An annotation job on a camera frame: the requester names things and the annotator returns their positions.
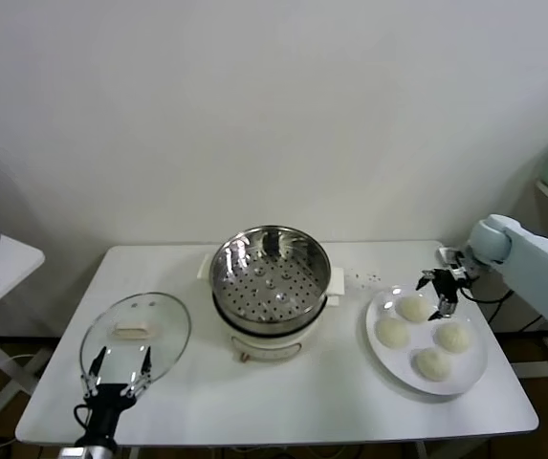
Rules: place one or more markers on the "stainless steel steamer basket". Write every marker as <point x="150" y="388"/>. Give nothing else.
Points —
<point x="233" y="268"/>

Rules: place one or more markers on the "white side table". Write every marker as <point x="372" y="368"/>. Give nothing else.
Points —
<point x="10" y="258"/>

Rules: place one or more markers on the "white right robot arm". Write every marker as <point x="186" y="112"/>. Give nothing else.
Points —
<point x="541" y="268"/>

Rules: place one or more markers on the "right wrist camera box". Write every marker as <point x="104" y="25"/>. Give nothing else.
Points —
<point x="445" y="253"/>

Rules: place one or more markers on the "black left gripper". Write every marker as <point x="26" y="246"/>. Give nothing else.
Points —
<point x="106" y="401"/>

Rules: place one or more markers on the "white electric cooker pot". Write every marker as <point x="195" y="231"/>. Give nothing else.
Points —
<point x="264" y="345"/>

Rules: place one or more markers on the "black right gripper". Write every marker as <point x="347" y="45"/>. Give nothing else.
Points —
<point x="448" y="284"/>

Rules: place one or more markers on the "dark crumb scatter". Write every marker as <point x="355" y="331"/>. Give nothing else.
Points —
<point x="371" y="276"/>

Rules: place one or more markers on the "white steamed baozi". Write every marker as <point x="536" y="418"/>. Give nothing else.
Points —
<point x="413" y="308"/>
<point x="432" y="365"/>
<point x="453" y="337"/>
<point x="392" y="333"/>

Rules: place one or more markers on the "white round plate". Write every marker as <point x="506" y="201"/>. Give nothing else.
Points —
<point x="467" y="378"/>

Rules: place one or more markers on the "glass pot lid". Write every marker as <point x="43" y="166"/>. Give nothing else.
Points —
<point x="163" y="325"/>

